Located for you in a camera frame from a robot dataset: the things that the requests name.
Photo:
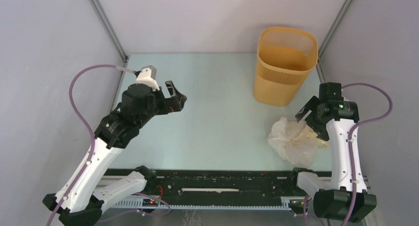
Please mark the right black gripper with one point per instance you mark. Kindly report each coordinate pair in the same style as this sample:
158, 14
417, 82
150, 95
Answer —
320, 130

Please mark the white slotted cable duct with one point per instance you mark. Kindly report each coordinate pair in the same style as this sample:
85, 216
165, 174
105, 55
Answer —
285, 203

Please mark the right aluminium corner post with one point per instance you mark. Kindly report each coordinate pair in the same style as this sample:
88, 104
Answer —
335, 25

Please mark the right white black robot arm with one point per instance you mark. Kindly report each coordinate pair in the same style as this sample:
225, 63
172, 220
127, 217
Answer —
345, 197

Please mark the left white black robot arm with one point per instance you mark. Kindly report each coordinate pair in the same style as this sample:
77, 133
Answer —
80, 202

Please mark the left aluminium corner post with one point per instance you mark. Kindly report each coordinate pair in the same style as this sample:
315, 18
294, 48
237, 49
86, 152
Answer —
104, 20

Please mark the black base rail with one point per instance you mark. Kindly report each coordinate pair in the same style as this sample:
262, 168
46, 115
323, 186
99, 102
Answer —
222, 188

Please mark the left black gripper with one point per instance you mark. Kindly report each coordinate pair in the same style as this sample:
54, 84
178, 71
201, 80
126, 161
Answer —
174, 104

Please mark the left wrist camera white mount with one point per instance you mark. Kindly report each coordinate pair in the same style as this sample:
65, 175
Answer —
147, 76

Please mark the orange plastic trash bin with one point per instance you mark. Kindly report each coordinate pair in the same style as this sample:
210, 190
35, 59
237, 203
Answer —
284, 59

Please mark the translucent white yellow trash bag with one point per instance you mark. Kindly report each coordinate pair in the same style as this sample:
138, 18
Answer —
295, 142

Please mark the aluminium corner post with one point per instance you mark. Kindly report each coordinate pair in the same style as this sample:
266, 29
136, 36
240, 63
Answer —
104, 20
335, 25

